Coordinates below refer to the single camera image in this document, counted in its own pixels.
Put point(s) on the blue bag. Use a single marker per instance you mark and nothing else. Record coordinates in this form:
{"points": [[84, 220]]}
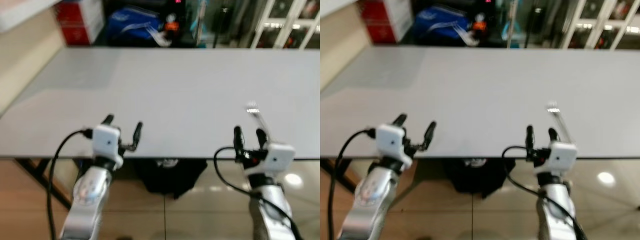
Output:
{"points": [[440, 25], [130, 25]]}

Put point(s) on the small orange object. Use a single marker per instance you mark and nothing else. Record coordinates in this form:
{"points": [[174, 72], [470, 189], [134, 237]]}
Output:
{"points": [[172, 23], [480, 22]]}

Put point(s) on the white board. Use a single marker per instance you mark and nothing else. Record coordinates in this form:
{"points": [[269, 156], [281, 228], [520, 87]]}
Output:
{"points": [[20, 12]]}

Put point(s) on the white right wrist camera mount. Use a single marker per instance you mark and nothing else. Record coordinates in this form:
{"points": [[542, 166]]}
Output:
{"points": [[277, 157], [559, 156]]}

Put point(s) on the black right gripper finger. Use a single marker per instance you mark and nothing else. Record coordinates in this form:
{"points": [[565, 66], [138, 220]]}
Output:
{"points": [[553, 135], [529, 137], [262, 137], [238, 137]]}

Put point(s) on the dark table leg frame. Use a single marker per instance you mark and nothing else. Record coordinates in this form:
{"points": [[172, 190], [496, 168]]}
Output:
{"points": [[332, 172], [40, 180]]}

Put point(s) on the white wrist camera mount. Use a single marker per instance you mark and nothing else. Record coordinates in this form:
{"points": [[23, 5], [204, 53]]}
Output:
{"points": [[559, 156], [277, 157], [106, 142], [392, 142]]}

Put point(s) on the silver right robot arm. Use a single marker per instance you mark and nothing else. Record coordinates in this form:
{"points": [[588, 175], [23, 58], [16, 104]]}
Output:
{"points": [[270, 210], [555, 210]]}

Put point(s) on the red and white box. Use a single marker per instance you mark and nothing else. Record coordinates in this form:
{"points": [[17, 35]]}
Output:
{"points": [[382, 20], [75, 20]]}

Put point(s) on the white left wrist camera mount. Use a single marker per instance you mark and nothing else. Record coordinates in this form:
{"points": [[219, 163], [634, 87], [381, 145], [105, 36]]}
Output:
{"points": [[106, 142], [392, 142]]}

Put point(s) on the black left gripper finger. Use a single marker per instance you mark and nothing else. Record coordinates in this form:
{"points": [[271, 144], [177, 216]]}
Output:
{"points": [[137, 132], [430, 132], [108, 120], [399, 120]]}

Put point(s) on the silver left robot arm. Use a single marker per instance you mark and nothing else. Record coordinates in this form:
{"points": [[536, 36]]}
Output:
{"points": [[367, 197], [87, 200]]}

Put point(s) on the thin metal pole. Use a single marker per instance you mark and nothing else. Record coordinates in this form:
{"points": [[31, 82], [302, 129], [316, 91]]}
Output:
{"points": [[201, 22], [511, 22]]}

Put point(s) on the silver metal cutlery piece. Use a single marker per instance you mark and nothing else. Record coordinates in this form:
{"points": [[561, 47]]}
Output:
{"points": [[559, 119], [259, 119]]}

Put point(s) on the white framed glass cabinet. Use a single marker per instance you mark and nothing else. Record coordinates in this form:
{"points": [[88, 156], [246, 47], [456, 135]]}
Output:
{"points": [[285, 25], [595, 25]]}

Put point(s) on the black bag with white print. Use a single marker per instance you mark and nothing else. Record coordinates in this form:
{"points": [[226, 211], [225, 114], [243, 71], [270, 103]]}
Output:
{"points": [[170, 175], [475, 175]]}

